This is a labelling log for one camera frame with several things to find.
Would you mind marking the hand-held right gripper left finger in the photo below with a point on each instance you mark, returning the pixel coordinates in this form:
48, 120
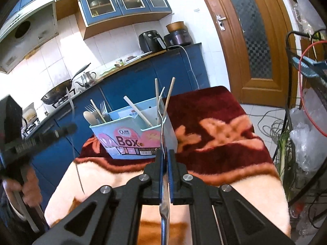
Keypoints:
159, 178

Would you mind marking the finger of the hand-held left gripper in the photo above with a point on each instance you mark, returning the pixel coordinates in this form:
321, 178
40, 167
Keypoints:
51, 136

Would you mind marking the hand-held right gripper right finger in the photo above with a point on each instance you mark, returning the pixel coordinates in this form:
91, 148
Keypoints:
170, 176

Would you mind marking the metal fork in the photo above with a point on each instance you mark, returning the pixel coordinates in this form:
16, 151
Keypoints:
90, 109
163, 209
104, 109

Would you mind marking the thin metal utensil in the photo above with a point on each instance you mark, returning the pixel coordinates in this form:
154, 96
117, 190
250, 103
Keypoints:
70, 99

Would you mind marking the light blue utensil box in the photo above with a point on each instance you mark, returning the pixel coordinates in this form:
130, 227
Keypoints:
122, 143

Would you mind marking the person's left forearm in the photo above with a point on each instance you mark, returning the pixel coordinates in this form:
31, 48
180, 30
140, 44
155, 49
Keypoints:
10, 222

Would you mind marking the person's left hand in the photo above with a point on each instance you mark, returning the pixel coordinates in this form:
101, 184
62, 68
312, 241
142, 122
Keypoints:
32, 186

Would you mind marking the white pot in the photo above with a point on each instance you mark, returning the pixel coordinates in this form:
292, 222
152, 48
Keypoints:
29, 114

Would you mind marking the gas stove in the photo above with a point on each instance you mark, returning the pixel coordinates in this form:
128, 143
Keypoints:
60, 104

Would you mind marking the pale wooden spoon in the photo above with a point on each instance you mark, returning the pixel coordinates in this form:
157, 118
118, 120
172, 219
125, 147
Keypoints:
90, 118

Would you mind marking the metal wok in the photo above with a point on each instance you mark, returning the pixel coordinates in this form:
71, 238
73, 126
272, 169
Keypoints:
57, 93

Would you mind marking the wooden chopstick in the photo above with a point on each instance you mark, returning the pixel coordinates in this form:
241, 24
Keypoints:
98, 111
170, 94
138, 111

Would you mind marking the steel kettle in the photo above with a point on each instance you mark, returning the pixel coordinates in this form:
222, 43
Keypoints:
86, 79

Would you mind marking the red floral blanket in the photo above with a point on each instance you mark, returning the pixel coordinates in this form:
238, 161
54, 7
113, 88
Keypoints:
217, 112

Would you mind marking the grey range hood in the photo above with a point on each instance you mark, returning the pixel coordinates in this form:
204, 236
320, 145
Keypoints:
23, 43

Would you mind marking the blue lower cabinets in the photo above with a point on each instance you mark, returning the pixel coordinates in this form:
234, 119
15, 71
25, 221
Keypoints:
132, 81

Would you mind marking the white tray with food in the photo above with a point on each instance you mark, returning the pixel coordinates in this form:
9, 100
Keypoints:
132, 58

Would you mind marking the green onion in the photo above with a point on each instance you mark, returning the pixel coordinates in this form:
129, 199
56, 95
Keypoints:
283, 155

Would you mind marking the wooden door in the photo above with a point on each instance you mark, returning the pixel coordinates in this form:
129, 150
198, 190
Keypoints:
253, 89

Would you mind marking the black air fryer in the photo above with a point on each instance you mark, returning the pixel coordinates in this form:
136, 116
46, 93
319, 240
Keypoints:
148, 40

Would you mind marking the dark rice cooker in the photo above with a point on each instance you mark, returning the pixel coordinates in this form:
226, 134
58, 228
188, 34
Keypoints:
178, 39

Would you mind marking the clear plastic bag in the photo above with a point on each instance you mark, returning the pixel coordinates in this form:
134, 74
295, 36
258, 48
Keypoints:
309, 143

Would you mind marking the brown pot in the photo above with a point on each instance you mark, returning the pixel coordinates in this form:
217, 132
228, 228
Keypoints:
176, 26

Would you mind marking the blue ribbed plastic object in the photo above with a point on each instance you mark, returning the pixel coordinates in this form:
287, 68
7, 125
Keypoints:
311, 69

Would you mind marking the glass door wall cabinet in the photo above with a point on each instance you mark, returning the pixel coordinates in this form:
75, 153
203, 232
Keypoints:
115, 5

